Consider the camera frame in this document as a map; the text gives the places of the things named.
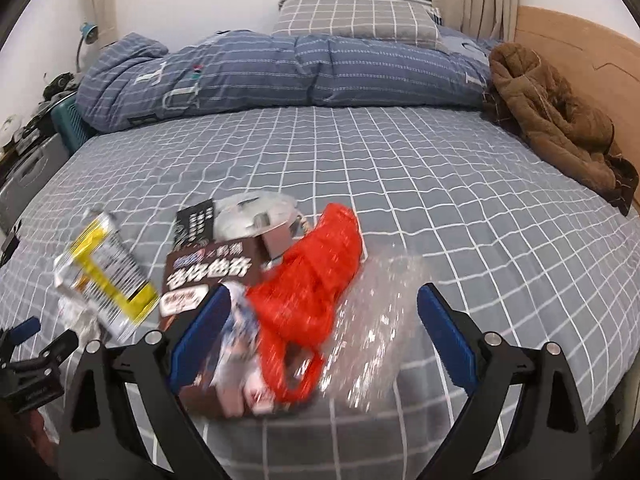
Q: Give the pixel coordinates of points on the wooden headboard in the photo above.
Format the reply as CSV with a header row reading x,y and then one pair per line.
x,y
575,45

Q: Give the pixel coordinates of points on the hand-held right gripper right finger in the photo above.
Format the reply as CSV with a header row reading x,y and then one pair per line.
x,y
445,335

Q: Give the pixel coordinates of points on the teal plastic crate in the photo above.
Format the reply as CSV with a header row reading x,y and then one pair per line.
x,y
72,122

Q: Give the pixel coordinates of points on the red plastic bag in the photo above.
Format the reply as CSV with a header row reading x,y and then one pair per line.
x,y
310,270

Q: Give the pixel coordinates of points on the black printed packet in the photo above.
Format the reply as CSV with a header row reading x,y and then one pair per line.
x,y
195,225

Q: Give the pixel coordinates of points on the dark bag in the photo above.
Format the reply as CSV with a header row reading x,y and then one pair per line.
x,y
60,85

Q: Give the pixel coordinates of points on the white crumpled plastic bag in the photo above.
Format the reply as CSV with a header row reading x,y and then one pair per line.
x,y
240,220

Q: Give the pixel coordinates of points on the clear bubble wrap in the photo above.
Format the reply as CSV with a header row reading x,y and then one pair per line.
x,y
380,320

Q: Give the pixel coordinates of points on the brown printed carton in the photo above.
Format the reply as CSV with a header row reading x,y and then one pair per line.
x,y
210,270

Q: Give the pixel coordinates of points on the brown padded jacket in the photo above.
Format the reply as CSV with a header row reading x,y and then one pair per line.
x,y
550,110

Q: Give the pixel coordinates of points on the blue desk lamp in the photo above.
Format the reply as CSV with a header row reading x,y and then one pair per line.
x,y
90,32

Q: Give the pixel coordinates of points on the blue striped duvet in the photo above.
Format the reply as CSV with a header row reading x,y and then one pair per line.
x,y
300,75

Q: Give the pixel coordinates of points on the white printed wrapper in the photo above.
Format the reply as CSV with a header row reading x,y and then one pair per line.
x,y
240,330

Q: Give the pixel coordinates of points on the grey checked pillow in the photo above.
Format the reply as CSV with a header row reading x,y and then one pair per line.
x,y
350,20

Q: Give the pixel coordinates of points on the grey suitcase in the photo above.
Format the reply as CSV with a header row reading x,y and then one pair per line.
x,y
30,175

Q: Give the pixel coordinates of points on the grey checked bed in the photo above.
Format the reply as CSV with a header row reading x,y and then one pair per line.
x,y
400,185

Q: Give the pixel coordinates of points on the yellow snack packet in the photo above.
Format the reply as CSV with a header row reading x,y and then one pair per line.
x,y
105,265

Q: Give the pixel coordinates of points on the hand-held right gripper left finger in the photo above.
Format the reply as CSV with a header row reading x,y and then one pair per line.
x,y
200,335

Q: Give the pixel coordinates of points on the wide beige curtain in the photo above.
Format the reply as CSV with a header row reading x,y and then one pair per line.
x,y
480,0

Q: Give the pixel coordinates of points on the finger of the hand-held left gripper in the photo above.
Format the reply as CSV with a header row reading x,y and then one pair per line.
x,y
57,347
25,331

